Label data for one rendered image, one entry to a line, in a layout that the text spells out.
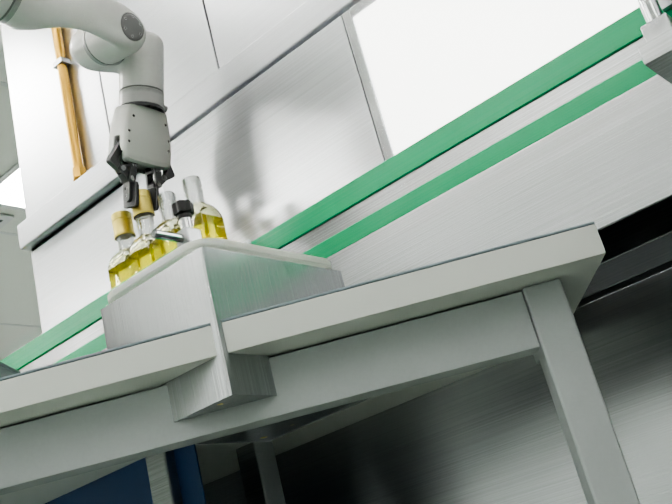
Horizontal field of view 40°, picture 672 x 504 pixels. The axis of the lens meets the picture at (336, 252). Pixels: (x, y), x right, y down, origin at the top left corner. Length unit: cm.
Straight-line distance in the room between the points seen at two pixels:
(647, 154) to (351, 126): 58
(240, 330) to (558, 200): 36
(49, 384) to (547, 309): 49
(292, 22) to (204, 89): 22
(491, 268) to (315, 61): 70
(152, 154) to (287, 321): 73
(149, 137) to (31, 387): 72
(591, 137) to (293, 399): 41
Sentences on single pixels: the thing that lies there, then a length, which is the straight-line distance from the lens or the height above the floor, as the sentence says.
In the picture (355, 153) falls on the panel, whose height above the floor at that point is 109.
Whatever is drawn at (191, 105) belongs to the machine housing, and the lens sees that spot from 173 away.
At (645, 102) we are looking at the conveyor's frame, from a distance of 100.
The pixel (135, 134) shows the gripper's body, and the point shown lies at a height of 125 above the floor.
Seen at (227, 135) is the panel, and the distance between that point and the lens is 163.
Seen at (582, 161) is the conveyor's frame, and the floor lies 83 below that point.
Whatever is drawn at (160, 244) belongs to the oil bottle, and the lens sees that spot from 147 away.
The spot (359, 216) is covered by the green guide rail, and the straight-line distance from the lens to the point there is 119.
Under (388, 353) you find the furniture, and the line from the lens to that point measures 93.
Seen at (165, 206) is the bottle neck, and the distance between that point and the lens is 150.
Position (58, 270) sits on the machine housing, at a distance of 202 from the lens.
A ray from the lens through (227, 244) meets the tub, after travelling 96.
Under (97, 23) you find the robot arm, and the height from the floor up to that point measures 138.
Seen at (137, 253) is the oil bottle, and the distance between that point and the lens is 151.
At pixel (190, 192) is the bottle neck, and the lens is 147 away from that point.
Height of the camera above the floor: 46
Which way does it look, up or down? 21 degrees up
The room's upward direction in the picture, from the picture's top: 15 degrees counter-clockwise
